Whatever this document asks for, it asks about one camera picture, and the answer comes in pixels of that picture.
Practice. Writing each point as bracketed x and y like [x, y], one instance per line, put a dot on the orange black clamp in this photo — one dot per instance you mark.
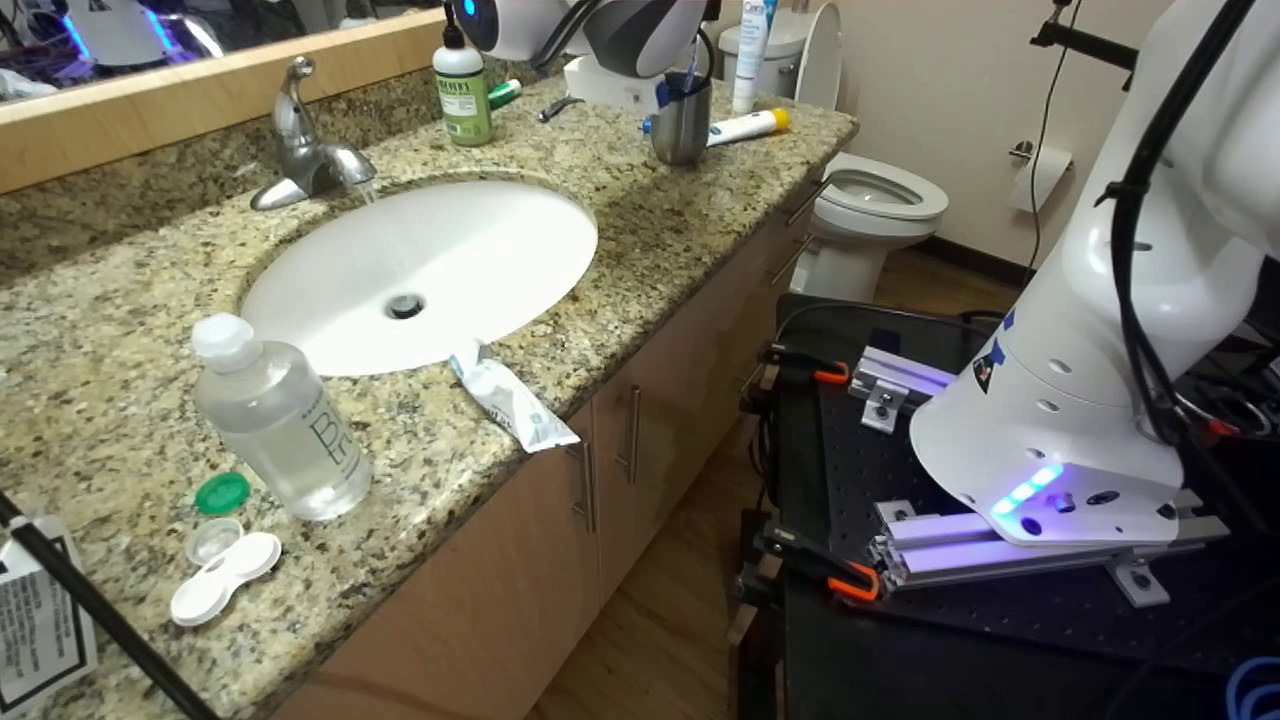
[821, 569]
[807, 366]

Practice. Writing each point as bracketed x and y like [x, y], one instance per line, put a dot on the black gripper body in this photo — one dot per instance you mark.
[690, 57]

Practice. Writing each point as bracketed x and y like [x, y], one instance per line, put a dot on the green plastic item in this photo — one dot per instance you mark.
[504, 93]

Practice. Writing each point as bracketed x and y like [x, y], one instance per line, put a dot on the small blue cap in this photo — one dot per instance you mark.
[644, 131]

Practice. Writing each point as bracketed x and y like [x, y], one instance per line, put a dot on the black robot stand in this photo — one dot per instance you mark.
[935, 655]

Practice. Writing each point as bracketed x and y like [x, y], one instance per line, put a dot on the white contact lens case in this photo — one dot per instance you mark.
[224, 581]

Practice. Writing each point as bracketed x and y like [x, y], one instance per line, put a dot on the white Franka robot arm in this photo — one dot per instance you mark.
[1065, 333]

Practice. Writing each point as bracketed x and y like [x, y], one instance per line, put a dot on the white tube with yellow cap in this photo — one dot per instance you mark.
[744, 126]

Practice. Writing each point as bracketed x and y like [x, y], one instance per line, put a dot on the toilet paper roll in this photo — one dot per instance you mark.
[1043, 177]

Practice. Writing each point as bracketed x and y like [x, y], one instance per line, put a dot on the chrome sink faucet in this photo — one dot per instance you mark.
[305, 155]

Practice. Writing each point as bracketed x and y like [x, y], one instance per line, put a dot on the green lens case cap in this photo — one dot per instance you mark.
[222, 493]

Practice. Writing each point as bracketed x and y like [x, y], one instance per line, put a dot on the razor with dark head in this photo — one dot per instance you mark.
[552, 111]

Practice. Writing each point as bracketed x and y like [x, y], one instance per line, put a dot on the white oval sink basin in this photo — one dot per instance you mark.
[452, 253]

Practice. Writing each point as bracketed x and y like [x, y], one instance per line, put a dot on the tall white standing tube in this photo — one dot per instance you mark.
[750, 62]

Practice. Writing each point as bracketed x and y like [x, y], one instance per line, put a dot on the white toilet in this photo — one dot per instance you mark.
[864, 213]

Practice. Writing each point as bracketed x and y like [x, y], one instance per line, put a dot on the white printed box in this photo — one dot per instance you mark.
[39, 624]

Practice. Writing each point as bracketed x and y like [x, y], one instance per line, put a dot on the wood framed mirror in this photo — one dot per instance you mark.
[200, 93]

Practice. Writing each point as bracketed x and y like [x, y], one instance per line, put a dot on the wooden vanity cabinet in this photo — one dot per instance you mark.
[504, 584]

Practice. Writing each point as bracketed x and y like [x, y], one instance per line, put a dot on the aluminium base frame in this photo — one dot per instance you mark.
[962, 544]

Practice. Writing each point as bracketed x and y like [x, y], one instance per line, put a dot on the silver metal cup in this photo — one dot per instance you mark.
[683, 133]

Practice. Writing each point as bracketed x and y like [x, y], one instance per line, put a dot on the green soap pump bottle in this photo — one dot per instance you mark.
[464, 101]

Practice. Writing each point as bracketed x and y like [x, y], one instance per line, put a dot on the crumpled white paste tube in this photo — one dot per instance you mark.
[515, 400]

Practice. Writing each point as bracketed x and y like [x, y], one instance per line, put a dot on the clear liquid bottle white cap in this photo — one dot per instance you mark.
[286, 433]

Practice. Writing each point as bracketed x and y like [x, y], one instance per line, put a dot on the clear round lens cup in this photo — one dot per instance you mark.
[211, 540]

